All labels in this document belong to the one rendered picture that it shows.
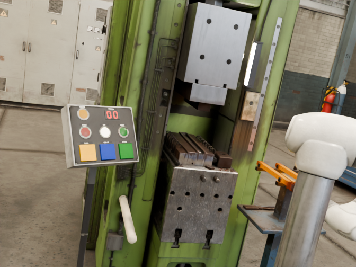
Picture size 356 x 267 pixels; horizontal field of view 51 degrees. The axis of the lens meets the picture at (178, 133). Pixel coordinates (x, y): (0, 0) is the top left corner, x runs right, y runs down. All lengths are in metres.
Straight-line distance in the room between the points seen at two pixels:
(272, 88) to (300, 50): 7.43
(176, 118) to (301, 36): 7.45
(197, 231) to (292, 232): 1.13
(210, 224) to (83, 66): 5.34
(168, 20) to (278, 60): 0.70
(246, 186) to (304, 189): 1.34
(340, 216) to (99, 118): 1.11
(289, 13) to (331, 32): 7.95
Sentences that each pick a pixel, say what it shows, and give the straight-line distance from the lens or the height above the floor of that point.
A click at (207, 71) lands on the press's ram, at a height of 1.44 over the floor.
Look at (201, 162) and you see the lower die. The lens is 2.08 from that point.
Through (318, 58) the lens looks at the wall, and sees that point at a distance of 10.08.
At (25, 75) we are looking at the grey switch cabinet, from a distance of 7.09.
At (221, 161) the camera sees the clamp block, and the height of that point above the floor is 0.95.
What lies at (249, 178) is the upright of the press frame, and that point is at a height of 0.81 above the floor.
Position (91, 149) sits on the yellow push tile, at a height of 1.02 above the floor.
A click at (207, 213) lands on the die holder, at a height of 0.66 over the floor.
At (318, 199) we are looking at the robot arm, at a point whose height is 1.20.
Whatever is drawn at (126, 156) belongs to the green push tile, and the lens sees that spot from 1.80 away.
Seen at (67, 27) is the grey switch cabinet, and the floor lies 1.53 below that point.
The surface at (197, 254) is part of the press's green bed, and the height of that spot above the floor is 0.39.
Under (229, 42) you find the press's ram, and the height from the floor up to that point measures 1.60.
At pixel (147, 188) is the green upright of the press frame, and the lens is 2.22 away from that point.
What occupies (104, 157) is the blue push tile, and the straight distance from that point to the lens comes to 1.73.
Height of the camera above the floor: 1.53
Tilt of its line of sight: 13 degrees down
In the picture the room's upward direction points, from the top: 10 degrees clockwise
